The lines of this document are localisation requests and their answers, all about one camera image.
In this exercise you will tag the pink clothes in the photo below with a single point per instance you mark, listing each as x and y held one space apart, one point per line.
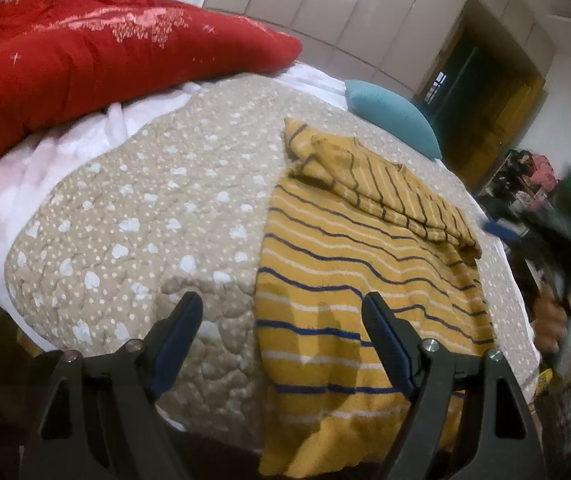
545 169

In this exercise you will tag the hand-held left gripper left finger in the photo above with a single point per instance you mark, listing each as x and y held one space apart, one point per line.
173 345

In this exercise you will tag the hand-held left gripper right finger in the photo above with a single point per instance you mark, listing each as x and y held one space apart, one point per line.
390 350

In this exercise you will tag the yellow striped sweater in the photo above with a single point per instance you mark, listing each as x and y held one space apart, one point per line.
345 280

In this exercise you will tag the beige wardrobe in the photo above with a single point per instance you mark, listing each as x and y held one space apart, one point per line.
345 15

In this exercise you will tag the white bed sheet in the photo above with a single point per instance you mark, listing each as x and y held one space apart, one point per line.
25 180

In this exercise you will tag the beige dotted quilt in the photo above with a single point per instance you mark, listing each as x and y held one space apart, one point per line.
165 220

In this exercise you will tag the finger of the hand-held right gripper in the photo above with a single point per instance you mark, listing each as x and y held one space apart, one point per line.
501 228

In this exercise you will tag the cluttered shoe rack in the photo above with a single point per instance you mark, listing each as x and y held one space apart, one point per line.
510 180

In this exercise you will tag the red quilt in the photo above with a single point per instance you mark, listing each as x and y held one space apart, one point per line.
90 65

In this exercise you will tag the person's right forearm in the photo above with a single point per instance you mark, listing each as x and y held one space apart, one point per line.
565 410

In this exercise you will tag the teal pillow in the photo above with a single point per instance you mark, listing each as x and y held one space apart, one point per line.
395 112

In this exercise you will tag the yellow wooden door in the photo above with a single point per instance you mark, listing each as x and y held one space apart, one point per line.
500 125

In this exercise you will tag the person's right hand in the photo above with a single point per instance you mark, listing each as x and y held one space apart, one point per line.
548 325

